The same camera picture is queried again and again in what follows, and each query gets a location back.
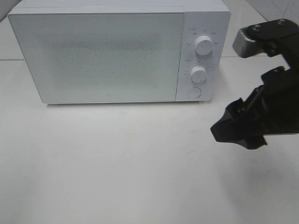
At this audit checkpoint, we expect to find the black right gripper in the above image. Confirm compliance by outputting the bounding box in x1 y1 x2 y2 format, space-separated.
210 66 299 150

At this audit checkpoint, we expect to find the round white door button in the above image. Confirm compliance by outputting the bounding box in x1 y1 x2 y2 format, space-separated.
187 87 201 98

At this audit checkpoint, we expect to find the white timer knob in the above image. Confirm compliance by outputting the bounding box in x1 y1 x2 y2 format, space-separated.
190 66 208 83

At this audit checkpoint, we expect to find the white microwave door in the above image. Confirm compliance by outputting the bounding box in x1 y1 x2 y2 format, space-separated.
9 13 184 104

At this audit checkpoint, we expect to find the upper white power knob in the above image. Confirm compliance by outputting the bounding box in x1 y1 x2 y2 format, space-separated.
194 35 213 56

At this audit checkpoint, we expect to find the white microwave oven body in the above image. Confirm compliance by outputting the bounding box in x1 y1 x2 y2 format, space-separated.
8 0 231 104

